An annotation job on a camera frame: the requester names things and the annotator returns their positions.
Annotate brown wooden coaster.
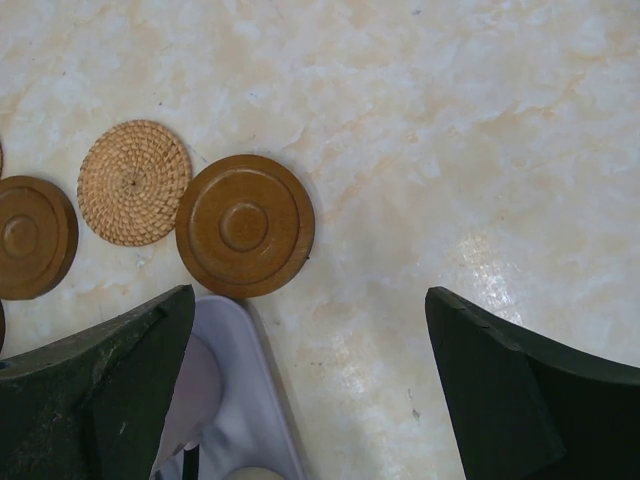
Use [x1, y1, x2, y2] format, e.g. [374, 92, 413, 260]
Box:
[1, 176, 79, 300]

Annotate dark wooden coaster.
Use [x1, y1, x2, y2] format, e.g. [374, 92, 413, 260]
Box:
[175, 154, 316, 299]

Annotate woven rattan coaster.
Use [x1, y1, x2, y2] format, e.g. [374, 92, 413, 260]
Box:
[77, 120, 192, 247]

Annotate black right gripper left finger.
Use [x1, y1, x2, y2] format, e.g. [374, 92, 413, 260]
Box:
[1, 285, 195, 479]

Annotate lavender plastic tray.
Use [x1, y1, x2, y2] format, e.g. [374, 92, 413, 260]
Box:
[152, 295, 306, 479]

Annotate cream ceramic mug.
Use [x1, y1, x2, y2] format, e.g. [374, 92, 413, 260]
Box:
[224, 467, 284, 480]

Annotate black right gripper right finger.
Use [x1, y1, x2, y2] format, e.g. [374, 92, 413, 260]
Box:
[425, 287, 639, 479]

